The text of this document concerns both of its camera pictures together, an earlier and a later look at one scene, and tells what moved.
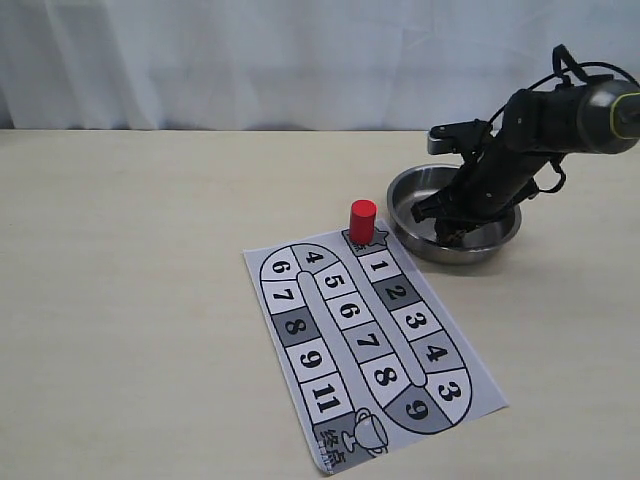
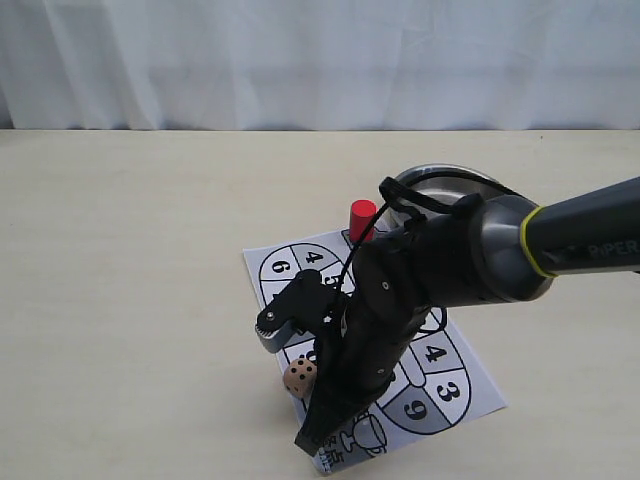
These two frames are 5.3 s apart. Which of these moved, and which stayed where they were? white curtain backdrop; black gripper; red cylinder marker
Moved: black gripper
Stayed: white curtain backdrop; red cylinder marker
